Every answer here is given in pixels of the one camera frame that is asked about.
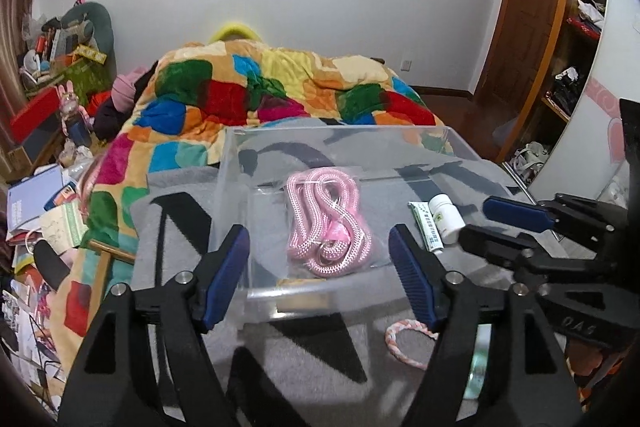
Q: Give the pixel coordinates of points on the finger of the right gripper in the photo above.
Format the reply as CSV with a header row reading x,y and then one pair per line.
x,y
562,214
521,252

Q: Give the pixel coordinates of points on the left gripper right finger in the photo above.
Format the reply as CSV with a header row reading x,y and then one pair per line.
x,y
452,305

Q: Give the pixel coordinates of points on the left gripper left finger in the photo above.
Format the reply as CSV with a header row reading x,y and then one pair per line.
x,y
193,303

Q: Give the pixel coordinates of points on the white pill bottle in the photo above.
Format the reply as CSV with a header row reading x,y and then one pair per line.
x,y
447,218

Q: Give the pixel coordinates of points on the white ointment tube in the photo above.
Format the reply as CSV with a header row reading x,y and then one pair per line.
x,y
426,225

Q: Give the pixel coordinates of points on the pink white braided loop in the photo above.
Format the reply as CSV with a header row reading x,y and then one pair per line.
x,y
397,337

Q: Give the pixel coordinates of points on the clear plastic storage box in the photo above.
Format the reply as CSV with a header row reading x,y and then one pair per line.
x,y
319,203

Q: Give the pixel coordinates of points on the grey black patterned blanket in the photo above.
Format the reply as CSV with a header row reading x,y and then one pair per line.
x,y
295,350

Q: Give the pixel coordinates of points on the wooden shelf unit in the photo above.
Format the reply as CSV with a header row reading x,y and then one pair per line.
x,y
563,57

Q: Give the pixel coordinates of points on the blue white booklet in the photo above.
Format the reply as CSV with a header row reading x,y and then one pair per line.
x,y
27,200

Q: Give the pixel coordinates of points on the wooden door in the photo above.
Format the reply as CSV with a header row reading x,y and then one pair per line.
x,y
515,54

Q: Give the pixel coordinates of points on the pink bunny bottle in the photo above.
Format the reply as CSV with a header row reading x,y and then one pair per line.
x,y
76,122

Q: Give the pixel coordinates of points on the colourful patchwork quilt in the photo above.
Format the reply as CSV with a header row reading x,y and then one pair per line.
x,y
199,90

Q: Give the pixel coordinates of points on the pink knit hat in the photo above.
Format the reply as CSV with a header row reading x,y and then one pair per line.
x,y
127,89

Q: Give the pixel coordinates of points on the red box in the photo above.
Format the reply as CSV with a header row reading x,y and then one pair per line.
x,y
37,110

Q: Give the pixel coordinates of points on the green gift bag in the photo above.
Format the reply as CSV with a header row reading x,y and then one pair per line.
x,y
88,78

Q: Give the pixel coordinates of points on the yellow pillow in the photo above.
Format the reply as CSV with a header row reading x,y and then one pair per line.
x,y
234,31

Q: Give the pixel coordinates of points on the grey neck pillow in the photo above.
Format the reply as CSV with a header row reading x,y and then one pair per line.
x,y
96,24

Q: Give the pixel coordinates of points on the pink striped curtain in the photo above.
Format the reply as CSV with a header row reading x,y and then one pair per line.
x,y
13,99

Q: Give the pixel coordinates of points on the white wall socket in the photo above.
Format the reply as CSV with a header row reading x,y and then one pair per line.
x,y
405,66

